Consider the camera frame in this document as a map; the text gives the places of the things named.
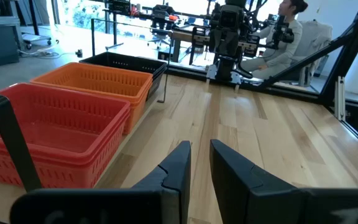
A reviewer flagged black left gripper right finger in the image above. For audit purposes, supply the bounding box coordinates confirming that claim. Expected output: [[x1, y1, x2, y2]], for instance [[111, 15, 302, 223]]
[[209, 139, 358, 224]]

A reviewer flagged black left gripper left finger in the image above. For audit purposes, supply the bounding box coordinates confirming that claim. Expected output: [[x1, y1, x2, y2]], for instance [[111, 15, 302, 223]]
[[9, 140, 192, 224]]

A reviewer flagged red plastic slotted basket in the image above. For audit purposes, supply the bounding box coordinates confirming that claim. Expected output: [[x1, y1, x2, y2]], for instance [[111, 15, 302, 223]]
[[0, 107, 132, 170], [0, 113, 130, 190], [0, 82, 132, 164]]

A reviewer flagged orange plastic slotted basket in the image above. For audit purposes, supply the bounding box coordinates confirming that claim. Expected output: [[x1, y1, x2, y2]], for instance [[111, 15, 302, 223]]
[[123, 83, 154, 135], [29, 62, 154, 105]]

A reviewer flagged person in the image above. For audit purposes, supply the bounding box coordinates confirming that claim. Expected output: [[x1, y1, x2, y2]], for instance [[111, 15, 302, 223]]
[[240, 0, 310, 80]]

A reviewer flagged black background robot rig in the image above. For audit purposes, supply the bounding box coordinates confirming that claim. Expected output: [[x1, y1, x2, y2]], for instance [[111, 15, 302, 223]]
[[102, 0, 181, 47]]

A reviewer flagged grey padded chair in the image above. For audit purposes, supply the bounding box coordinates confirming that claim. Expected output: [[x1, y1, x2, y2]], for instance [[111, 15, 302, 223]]
[[290, 20, 334, 88]]

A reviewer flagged silver aluminium extrusion piece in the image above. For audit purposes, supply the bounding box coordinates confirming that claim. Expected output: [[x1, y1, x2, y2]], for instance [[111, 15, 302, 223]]
[[335, 76, 347, 122]]

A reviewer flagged low wheeled cart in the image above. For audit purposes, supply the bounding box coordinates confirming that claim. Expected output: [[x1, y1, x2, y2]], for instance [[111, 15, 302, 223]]
[[21, 30, 53, 50]]

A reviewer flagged black aluminium rig frame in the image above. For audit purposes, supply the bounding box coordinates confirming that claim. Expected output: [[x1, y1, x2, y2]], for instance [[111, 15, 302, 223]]
[[166, 0, 358, 156]]

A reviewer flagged grey floor cable bundle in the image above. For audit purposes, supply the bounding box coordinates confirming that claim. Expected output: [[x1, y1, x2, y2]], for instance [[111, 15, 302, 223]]
[[17, 48, 84, 60]]

